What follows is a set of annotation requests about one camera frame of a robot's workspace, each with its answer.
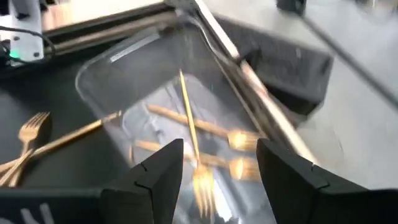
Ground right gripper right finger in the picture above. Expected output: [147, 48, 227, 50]
[256, 138, 398, 224]

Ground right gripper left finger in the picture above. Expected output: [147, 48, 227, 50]
[0, 138, 185, 224]

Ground clear plastic bin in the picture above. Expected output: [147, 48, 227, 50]
[74, 17, 315, 224]

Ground black table frame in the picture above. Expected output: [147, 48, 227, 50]
[43, 2, 200, 60]

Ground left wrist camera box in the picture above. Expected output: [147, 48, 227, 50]
[7, 0, 45, 63]

